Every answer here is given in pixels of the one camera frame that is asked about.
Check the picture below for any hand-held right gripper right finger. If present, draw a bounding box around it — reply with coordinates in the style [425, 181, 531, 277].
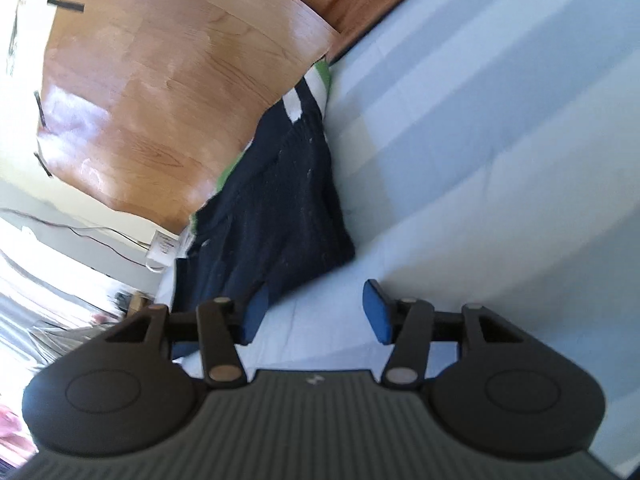
[363, 279, 528, 390]

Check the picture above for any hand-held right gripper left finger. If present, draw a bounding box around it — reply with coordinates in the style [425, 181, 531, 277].
[102, 285, 273, 390]

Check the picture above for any green and black knit sweater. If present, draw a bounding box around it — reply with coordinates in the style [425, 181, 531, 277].
[170, 60, 357, 361]

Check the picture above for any white enamel mug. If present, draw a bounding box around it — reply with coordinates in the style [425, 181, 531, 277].
[146, 230, 177, 272]

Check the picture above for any wooden board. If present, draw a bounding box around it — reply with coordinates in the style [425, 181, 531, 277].
[36, 0, 342, 233]

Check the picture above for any black cable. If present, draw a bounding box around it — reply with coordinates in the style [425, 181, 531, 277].
[65, 224, 151, 250]

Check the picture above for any red cable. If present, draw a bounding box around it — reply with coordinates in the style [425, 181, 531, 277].
[0, 206, 151, 267]

